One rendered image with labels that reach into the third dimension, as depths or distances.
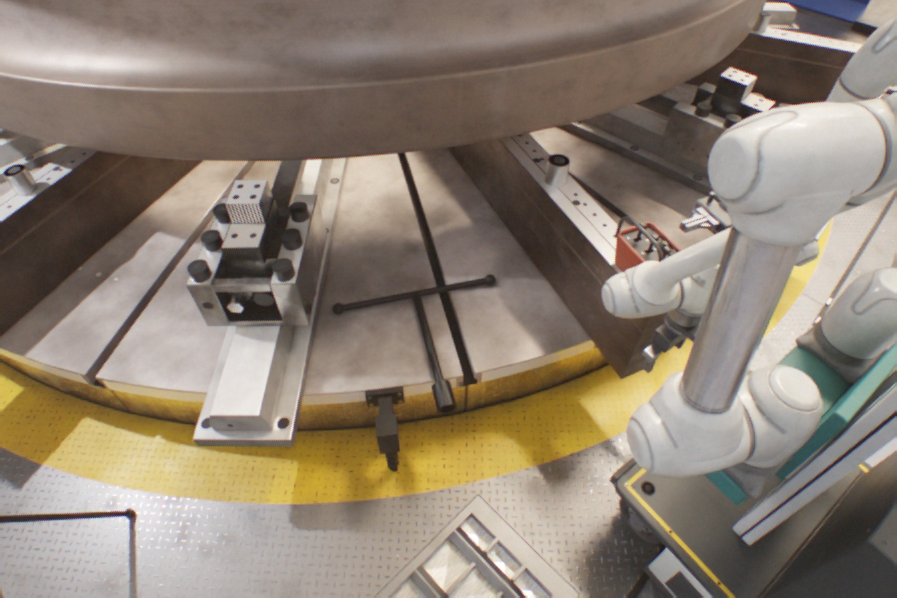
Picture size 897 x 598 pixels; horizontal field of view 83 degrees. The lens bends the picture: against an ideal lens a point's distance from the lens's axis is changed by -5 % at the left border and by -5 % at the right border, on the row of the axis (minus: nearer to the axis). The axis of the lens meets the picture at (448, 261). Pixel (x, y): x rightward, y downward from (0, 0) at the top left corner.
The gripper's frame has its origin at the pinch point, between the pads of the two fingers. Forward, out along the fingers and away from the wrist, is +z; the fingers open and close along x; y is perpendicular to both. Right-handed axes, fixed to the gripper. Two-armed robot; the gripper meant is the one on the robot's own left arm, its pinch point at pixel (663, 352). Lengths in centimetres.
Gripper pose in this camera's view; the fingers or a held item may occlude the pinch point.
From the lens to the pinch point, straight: 158.5
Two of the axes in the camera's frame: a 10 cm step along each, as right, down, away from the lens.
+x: -8.1, 4.2, -4.0
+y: -5.8, -5.9, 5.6
